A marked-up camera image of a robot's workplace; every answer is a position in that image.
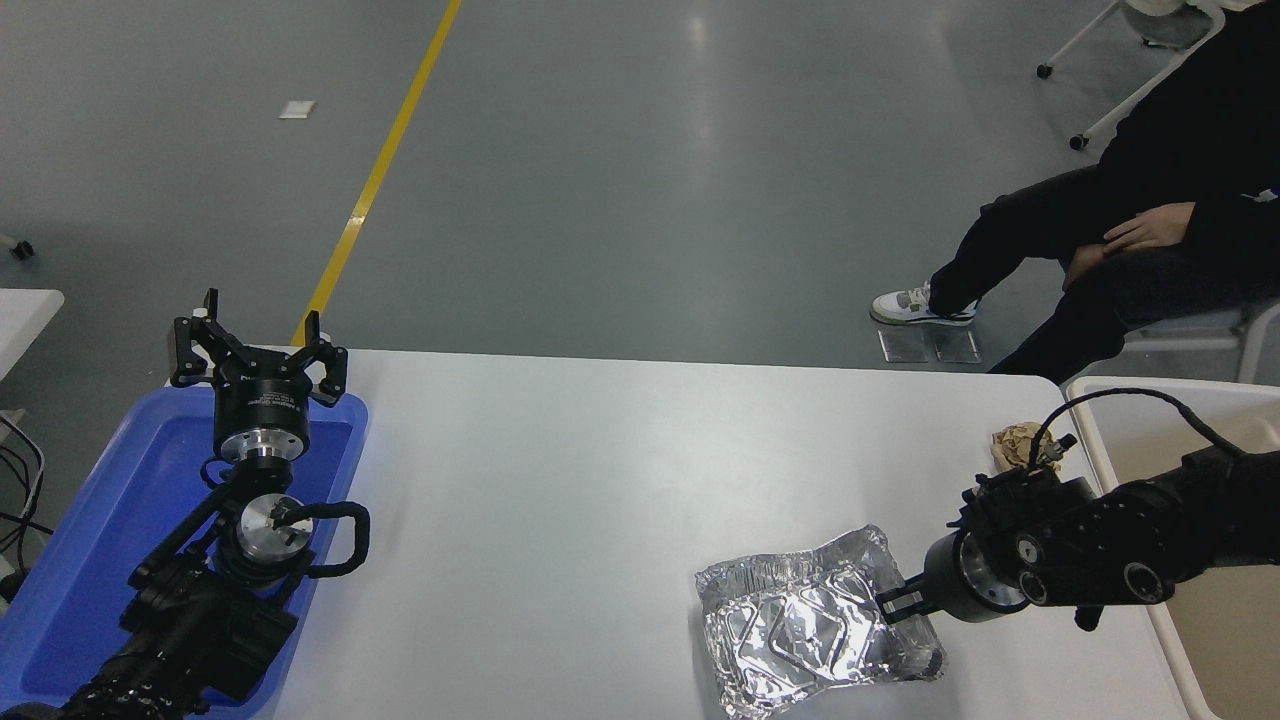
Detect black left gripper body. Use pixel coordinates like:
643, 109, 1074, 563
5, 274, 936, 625
213, 372, 312, 447

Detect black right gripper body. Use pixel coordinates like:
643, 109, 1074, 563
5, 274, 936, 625
922, 530, 986, 623

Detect silver foil tray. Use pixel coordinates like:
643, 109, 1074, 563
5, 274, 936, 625
695, 525, 946, 720

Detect person's hand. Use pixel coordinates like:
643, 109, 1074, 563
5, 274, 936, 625
1062, 243, 1110, 294
1103, 203, 1198, 256

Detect crumpled tan paper ball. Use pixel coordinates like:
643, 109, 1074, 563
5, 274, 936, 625
990, 422, 1063, 471

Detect small white table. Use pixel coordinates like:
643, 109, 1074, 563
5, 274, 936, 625
0, 289, 65, 381

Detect blue plastic tray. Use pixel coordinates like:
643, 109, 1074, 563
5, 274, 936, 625
0, 385, 370, 716

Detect person's foot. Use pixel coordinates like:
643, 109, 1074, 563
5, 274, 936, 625
870, 283, 979, 328

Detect large pale bin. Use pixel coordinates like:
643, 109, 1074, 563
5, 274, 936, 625
1062, 376, 1280, 720

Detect person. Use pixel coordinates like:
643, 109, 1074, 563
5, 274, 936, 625
870, 0, 1280, 386

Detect black cables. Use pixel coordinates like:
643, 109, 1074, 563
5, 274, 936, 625
0, 412, 47, 605

